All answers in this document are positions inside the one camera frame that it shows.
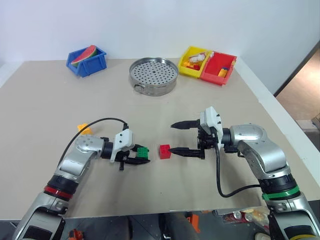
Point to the blue plastic storage bin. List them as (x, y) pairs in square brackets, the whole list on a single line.
[(93, 66)]

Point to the red toy brick cube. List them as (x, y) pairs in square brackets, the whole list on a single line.
[(165, 151)]

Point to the white crumpled toy item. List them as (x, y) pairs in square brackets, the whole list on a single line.
[(197, 57)]

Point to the yellow and blue toy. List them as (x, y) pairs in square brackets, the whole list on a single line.
[(223, 72)]

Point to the toy watermelon slice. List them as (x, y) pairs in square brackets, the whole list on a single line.
[(86, 55)]

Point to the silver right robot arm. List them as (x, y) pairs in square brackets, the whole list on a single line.
[(262, 150)]

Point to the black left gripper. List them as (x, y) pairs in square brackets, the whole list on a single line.
[(128, 153)]

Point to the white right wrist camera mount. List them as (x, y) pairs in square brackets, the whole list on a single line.
[(211, 120)]

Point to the beige cardboard box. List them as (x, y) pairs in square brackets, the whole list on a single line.
[(308, 123)]

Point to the red plastic storage bin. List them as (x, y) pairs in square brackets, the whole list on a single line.
[(216, 66)]

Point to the green toy brick cube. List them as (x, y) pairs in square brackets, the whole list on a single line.
[(143, 152)]

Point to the small red toy piece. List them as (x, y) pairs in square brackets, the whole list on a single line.
[(193, 67)]

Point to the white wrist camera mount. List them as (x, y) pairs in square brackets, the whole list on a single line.
[(122, 140), (211, 120)]

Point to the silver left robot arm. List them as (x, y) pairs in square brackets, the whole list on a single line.
[(85, 146)]

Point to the round perforated steel steamer tray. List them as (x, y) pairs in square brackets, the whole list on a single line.
[(153, 73)]

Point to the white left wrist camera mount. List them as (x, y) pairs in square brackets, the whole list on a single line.
[(122, 140)]

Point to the yellow toy brick cube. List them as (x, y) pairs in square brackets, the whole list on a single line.
[(85, 129)]

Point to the pile of snack packets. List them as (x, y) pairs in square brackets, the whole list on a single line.
[(245, 216)]

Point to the dark rounded shape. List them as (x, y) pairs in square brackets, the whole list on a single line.
[(177, 225)]

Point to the yellow plastic storage bin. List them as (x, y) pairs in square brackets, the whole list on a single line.
[(191, 72)]

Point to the orange plastic part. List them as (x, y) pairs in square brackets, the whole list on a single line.
[(193, 221), (76, 234)]

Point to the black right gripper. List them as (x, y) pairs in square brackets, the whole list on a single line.
[(206, 140)]

